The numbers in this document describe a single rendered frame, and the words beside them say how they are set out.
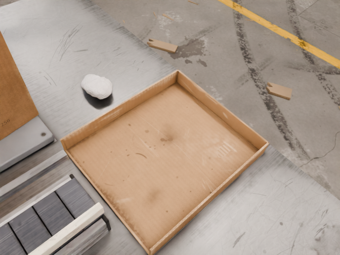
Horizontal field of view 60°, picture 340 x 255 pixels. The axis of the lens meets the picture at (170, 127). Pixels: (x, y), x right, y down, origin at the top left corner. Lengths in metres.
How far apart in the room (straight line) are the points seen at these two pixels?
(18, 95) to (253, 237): 0.48
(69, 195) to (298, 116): 1.60
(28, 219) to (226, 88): 1.57
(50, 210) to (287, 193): 0.42
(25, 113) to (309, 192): 0.56
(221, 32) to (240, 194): 1.86
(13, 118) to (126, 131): 0.21
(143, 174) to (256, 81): 1.54
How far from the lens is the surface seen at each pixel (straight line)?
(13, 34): 0.90
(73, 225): 0.45
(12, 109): 0.61
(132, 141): 0.60
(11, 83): 0.57
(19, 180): 0.45
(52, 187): 0.52
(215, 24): 2.40
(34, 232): 0.50
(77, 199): 0.50
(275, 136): 1.77
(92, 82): 0.67
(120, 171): 0.57
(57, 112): 0.67
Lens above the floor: 1.34
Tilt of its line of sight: 54 degrees down
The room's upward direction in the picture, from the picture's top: 7 degrees clockwise
